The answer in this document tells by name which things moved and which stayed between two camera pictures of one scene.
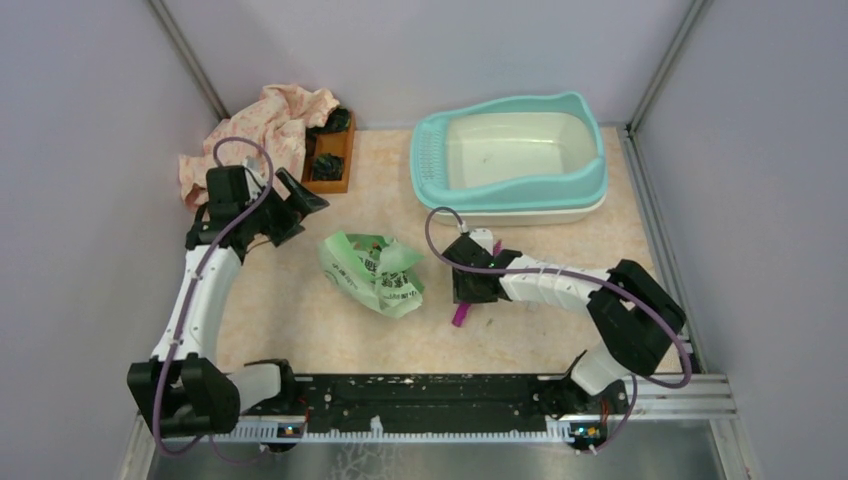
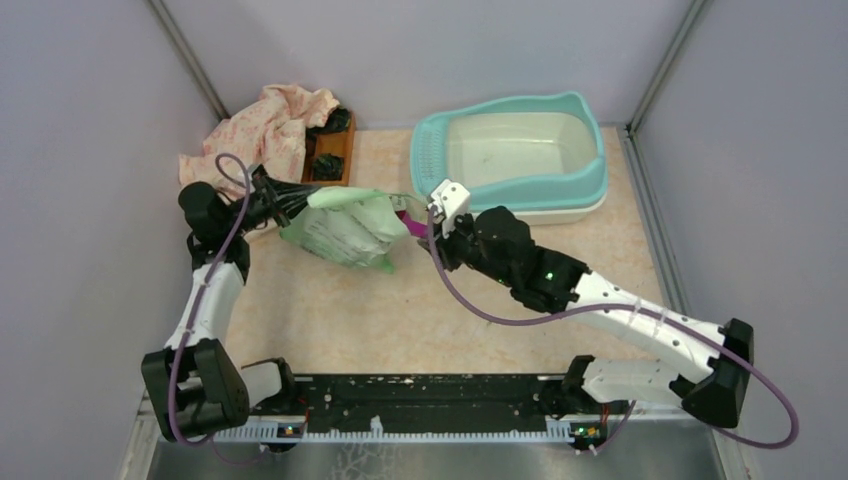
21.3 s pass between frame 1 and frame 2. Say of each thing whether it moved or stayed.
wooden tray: stayed
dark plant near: stayed
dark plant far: stayed
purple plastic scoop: moved
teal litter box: stayed
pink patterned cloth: stayed
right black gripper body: moved
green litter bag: moved
